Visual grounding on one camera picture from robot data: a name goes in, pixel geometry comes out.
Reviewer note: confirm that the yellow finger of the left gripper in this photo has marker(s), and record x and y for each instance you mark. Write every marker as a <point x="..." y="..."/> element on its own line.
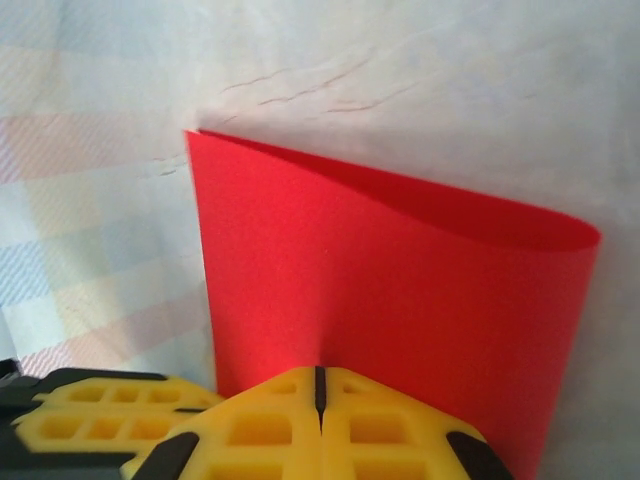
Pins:
<point x="75" y="427"/>
<point x="125" y="392"/>

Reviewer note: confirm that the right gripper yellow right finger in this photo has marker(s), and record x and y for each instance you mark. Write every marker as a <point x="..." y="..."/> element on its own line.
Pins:
<point x="400" y="440"/>

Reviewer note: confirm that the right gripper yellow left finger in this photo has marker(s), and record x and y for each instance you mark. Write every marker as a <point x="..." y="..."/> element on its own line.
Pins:
<point x="250" y="440"/>

